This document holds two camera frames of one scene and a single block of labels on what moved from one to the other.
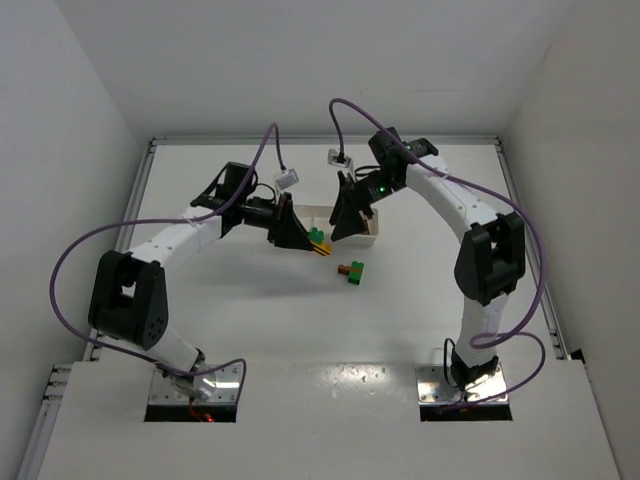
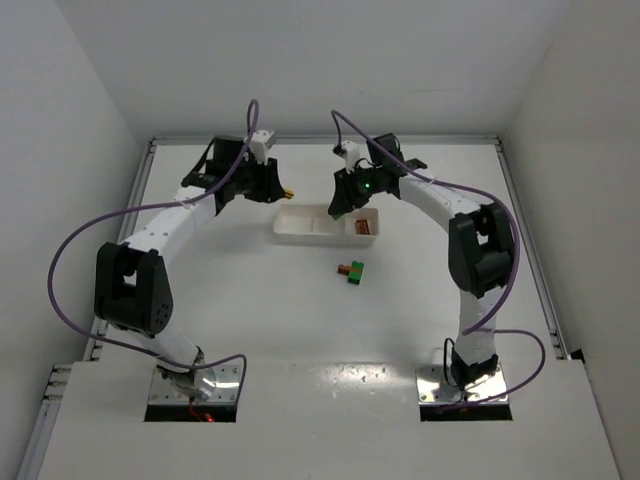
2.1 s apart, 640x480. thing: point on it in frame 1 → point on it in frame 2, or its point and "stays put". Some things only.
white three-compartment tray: (319, 216) stays put
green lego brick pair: (355, 276) stays put
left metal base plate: (227, 389) stays put
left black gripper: (280, 218) → (261, 180)
